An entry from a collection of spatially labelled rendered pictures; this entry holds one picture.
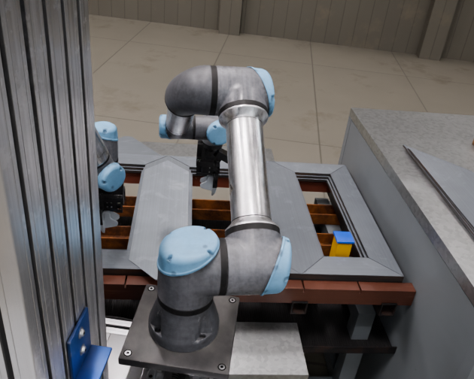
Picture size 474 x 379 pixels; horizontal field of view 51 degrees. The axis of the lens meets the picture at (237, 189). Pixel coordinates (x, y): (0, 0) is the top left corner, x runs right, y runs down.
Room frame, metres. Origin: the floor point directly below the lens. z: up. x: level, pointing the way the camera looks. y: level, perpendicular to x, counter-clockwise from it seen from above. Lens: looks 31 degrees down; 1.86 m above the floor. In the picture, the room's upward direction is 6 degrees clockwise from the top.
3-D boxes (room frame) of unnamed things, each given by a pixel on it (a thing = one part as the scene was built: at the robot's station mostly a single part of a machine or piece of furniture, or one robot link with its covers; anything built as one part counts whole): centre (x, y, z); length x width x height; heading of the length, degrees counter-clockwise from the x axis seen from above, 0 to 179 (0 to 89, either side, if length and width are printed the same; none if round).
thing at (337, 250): (1.38, -0.38, 0.78); 0.05 x 0.05 x 0.19; 7
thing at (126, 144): (2.05, 0.58, 0.77); 0.45 x 0.20 x 0.04; 97
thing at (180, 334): (0.77, 0.08, 1.09); 0.15 x 0.15 x 0.10
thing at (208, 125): (1.44, 0.10, 1.20); 0.11 x 0.11 x 0.08; 11
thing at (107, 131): (1.25, 0.39, 1.20); 0.09 x 0.08 x 0.11; 142
